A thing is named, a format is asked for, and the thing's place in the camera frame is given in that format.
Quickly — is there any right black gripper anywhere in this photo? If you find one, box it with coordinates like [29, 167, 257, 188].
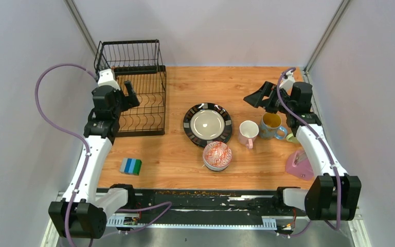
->
[243, 81, 294, 115]

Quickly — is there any blue butterfly mug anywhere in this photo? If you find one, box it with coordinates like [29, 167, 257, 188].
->
[259, 113, 288, 140]

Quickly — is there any pink ceramic mug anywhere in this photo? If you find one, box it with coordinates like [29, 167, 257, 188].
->
[238, 120, 259, 149]

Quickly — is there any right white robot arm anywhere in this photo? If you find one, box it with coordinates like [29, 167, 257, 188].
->
[244, 81, 362, 221]

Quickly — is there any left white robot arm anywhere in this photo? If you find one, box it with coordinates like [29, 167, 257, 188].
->
[48, 80, 140, 239]

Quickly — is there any light green mug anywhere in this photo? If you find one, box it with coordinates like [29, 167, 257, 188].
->
[285, 133, 299, 144]

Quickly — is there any black rimmed white plate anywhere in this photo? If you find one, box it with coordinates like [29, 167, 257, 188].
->
[183, 102, 233, 148]

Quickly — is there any blue green striped sponge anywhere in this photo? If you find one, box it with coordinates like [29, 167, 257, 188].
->
[119, 158, 142, 175]

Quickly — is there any red patterned white bowl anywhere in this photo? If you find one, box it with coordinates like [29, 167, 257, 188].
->
[203, 141, 232, 171]

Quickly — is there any pink box with mirror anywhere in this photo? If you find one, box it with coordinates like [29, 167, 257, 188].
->
[285, 150, 314, 181]

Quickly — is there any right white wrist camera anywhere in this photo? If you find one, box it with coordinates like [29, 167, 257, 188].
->
[280, 70, 295, 92]

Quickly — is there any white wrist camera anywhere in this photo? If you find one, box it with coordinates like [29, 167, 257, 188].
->
[280, 70, 295, 92]
[97, 68, 121, 90]

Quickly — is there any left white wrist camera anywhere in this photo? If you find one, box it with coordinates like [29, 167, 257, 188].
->
[97, 68, 121, 90]

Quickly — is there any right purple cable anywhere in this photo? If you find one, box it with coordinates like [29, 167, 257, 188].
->
[276, 67, 342, 232]

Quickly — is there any black wire dish rack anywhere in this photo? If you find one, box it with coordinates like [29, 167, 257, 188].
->
[94, 39, 167, 137]

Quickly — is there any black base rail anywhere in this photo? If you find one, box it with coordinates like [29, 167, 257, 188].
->
[52, 187, 362, 236]

